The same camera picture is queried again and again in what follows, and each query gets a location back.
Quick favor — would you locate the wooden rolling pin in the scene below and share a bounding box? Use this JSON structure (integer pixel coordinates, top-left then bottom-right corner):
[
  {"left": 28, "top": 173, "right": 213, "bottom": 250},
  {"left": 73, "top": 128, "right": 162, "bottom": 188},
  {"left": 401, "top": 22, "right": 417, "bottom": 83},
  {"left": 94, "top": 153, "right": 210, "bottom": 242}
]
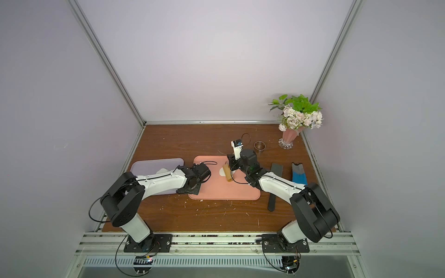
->
[{"left": 222, "top": 164, "right": 233, "bottom": 182}]

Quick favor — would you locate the pink silicone mat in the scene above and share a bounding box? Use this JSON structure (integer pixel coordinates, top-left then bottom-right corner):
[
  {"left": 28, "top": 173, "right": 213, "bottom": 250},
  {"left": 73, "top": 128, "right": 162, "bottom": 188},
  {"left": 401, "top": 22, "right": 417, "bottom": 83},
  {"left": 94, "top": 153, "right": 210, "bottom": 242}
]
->
[{"left": 188, "top": 156, "right": 261, "bottom": 200}]

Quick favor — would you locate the small dough piece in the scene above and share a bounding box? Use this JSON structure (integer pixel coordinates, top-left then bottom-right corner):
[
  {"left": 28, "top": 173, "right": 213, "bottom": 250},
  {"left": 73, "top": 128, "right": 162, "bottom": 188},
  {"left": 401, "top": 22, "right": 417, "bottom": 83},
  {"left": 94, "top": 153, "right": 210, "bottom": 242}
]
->
[{"left": 219, "top": 168, "right": 226, "bottom": 177}]

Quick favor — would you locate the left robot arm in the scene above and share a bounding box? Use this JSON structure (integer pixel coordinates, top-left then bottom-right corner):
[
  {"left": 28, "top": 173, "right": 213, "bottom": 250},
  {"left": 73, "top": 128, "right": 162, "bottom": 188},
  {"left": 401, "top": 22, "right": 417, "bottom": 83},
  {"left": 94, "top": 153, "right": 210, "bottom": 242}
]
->
[{"left": 99, "top": 163, "right": 211, "bottom": 245}]

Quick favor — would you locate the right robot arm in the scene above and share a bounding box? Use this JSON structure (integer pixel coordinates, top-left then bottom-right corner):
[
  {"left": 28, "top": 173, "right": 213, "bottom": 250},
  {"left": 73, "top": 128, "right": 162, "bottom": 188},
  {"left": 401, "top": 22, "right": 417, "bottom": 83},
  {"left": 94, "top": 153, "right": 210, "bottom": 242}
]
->
[{"left": 227, "top": 149, "right": 340, "bottom": 245}]

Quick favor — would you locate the large dough ball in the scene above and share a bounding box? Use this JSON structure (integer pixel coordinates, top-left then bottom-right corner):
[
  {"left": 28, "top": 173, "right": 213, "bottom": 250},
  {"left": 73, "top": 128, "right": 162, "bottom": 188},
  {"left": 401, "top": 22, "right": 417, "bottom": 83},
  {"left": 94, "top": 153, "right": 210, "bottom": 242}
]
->
[{"left": 157, "top": 168, "right": 169, "bottom": 174}]

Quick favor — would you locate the pink glass vase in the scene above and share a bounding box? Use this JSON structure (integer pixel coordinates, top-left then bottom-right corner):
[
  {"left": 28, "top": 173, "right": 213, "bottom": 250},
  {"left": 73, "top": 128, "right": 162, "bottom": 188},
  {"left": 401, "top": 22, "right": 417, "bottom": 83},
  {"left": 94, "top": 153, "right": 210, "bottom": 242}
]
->
[{"left": 278, "top": 127, "right": 305, "bottom": 150}]

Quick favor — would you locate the blue work glove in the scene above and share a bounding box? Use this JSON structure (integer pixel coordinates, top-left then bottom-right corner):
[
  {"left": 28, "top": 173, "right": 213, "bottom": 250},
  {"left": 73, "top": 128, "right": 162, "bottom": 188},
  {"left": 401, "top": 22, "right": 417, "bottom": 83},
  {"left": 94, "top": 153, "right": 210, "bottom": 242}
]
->
[{"left": 292, "top": 163, "right": 308, "bottom": 185}]

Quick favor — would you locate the purple silicone mat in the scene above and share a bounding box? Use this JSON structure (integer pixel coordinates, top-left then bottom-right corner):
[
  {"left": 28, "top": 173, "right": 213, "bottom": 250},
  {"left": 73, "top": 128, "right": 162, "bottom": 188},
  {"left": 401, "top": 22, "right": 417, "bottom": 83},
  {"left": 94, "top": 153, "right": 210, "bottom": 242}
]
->
[{"left": 130, "top": 158, "right": 186, "bottom": 199}]

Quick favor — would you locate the artificial flower bouquet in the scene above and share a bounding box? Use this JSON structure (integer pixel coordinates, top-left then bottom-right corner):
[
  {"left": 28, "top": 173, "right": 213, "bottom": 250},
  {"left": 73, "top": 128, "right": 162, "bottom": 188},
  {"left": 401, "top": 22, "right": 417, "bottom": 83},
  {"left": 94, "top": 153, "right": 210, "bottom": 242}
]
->
[{"left": 268, "top": 95, "right": 323, "bottom": 132}]

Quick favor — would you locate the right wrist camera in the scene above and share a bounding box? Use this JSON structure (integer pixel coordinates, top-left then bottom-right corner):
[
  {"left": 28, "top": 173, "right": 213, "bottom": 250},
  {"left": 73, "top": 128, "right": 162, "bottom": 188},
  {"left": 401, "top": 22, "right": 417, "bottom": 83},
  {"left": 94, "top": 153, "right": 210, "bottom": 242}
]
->
[{"left": 231, "top": 139, "right": 243, "bottom": 160}]

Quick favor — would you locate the black handled metal scraper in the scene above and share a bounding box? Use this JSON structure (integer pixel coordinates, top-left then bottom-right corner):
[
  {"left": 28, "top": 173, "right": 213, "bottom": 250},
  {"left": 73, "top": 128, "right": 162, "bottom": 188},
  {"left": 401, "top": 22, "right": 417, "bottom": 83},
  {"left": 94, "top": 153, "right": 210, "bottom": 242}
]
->
[{"left": 267, "top": 163, "right": 283, "bottom": 212}]

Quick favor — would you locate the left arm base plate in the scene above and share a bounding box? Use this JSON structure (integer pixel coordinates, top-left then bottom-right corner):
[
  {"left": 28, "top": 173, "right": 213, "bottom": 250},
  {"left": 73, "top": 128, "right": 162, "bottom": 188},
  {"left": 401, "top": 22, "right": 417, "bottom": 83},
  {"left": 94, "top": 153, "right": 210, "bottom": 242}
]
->
[{"left": 124, "top": 234, "right": 173, "bottom": 253}]

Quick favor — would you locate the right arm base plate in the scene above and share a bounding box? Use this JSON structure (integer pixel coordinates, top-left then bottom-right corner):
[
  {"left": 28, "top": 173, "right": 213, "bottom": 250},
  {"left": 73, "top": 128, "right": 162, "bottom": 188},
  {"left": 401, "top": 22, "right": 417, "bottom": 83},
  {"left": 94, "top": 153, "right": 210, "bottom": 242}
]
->
[{"left": 256, "top": 234, "right": 310, "bottom": 253}]

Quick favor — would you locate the aluminium frame rail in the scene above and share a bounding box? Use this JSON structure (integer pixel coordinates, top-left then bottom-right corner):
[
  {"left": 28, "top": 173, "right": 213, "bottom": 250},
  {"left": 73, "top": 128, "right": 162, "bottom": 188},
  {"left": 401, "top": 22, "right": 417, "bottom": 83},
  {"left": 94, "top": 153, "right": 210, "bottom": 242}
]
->
[{"left": 75, "top": 232, "right": 360, "bottom": 256}]

